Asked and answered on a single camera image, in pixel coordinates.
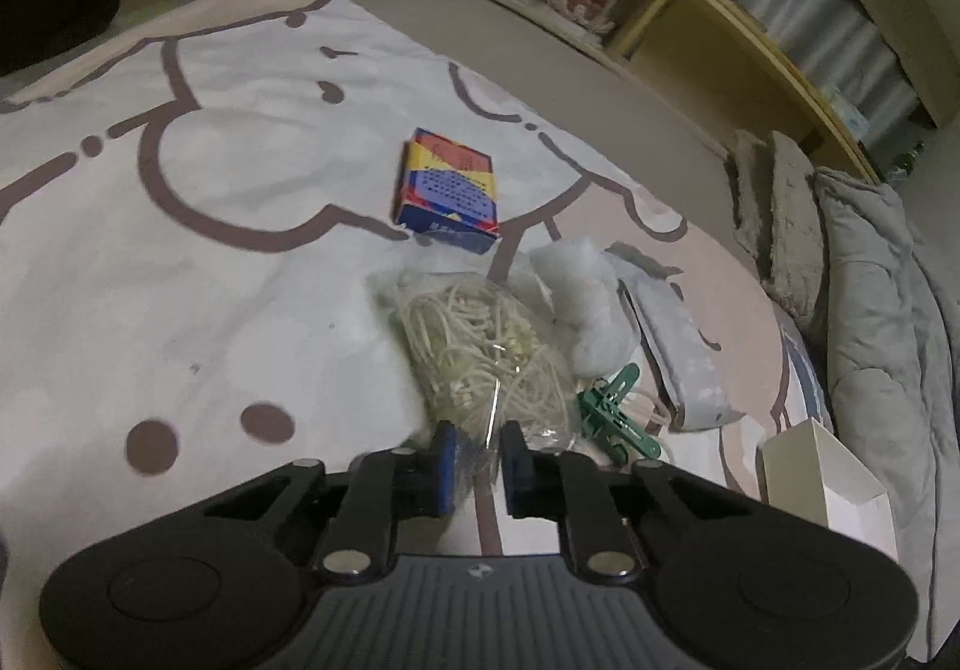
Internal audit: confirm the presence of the fuzzy beige pillow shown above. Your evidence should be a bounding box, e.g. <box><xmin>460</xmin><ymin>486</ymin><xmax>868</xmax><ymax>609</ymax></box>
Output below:
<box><xmin>761</xmin><ymin>131</ymin><xmax>832</xmax><ymax>335</ymax></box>
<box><xmin>729</xmin><ymin>130</ymin><xmax>773</xmax><ymax>266</ymax></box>

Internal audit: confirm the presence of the green plastic clothes peg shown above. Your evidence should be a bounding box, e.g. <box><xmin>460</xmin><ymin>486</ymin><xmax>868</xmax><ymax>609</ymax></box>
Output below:
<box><xmin>576</xmin><ymin>364</ymin><xmax>665</xmax><ymax>468</ymax></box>

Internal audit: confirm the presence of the clear bag of rubber bands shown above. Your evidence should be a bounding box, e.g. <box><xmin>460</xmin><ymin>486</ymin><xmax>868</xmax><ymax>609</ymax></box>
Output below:
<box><xmin>367</xmin><ymin>268</ymin><xmax>582</xmax><ymax>472</ymax></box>

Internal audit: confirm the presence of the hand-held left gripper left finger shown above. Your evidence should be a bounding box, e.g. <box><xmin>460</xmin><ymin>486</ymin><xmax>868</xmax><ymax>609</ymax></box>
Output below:
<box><xmin>202</xmin><ymin>421</ymin><xmax>460</xmax><ymax>585</ymax></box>

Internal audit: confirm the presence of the blue red yellow card box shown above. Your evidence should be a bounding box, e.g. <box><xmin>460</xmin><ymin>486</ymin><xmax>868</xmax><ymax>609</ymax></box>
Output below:
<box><xmin>393</xmin><ymin>128</ymin><xmax>502</xmax><ymax>256</ymax></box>

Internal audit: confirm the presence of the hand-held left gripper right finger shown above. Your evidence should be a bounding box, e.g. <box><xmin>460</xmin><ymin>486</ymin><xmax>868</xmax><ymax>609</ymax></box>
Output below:
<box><xmin>501</xmin><ymin>422</ymin><xmax>752</xmax><ymax>582</ymax></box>

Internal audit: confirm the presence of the grey plastic packet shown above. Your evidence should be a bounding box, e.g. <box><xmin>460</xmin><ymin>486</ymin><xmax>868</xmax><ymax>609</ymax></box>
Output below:
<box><xmin>604</xmin><ymin>242</ymin><xmax>745</xmax><ymax>432</ymax></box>

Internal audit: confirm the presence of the white cardboard box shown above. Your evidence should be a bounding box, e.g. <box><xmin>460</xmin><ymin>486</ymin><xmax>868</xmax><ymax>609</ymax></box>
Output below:
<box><xmin>756</xmin><ymin>418</ymin><xmax>899</xmax><ymax>564</ymax></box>

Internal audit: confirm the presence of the grey duvet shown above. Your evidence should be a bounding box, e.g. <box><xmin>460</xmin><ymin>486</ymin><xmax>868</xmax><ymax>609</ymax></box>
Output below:
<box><xmin>814</xmin><ymin>166</ymin><xmax>960</xmax><ymax>663</ymax></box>

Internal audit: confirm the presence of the black round seat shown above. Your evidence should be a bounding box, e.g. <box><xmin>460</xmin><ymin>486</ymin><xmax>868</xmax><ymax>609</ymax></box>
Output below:
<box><xmin>0</xmin><ymin>0</ymin><xmax>122</xmax><ymax>76</ymax></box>

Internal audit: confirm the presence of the white cotton wad bag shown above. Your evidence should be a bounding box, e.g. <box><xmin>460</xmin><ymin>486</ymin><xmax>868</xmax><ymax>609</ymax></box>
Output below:
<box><xmin>529</xmin><ymin>237</ymin><xmax>640</xmax><ymax>372</ymax></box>

